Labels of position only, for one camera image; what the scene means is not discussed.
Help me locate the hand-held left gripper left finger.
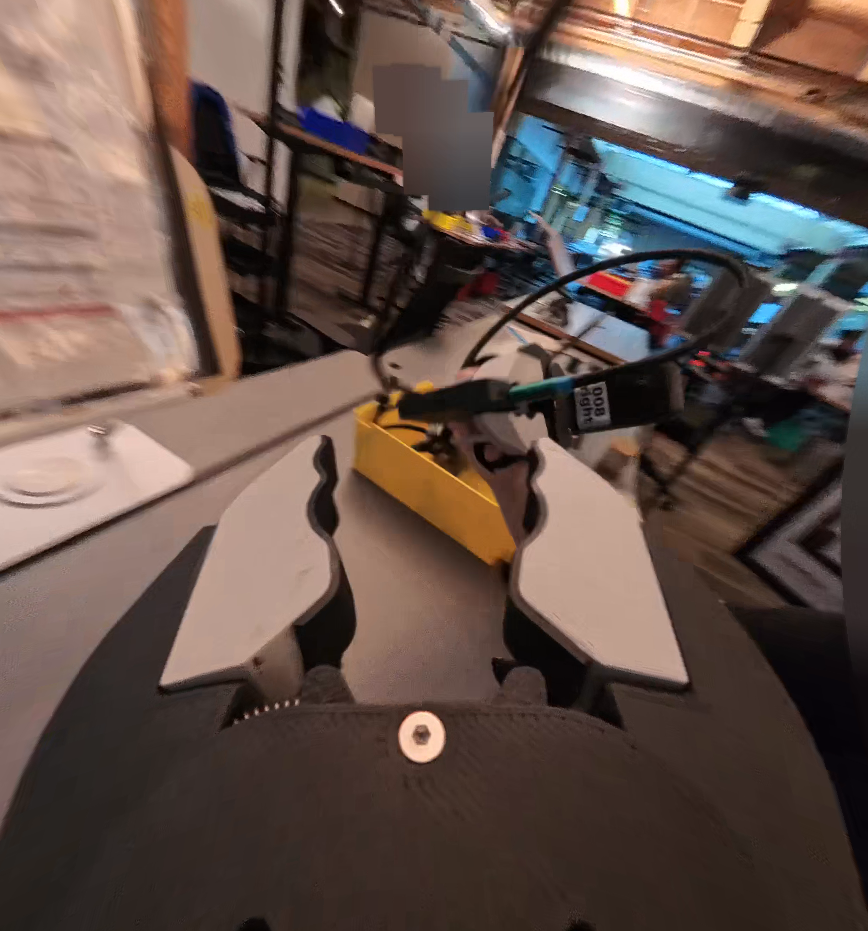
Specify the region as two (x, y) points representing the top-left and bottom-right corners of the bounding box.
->
(159, 435), (356, 704)

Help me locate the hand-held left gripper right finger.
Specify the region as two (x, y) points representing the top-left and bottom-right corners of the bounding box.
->
(505, 436), (690, 714)

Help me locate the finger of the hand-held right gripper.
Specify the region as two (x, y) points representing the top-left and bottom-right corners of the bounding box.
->
(452, 413), (546, 546)
(465, 343), (553, 386)

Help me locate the black braided HDMI cable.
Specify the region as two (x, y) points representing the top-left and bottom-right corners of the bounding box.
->
(470, 251), (749, 408)

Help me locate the yellow plastic bin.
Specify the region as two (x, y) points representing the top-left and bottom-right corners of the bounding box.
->
(353, 380), (518, 567)

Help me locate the white plate with round disc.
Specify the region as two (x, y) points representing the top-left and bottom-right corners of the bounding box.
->
(0, 420), (196, 580)

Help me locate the blue plastic bin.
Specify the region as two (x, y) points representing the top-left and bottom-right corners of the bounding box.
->
(299, 105), (371, 154)

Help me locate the laminated instruction sheet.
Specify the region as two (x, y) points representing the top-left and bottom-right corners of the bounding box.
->
(0, 0), (191, 419)

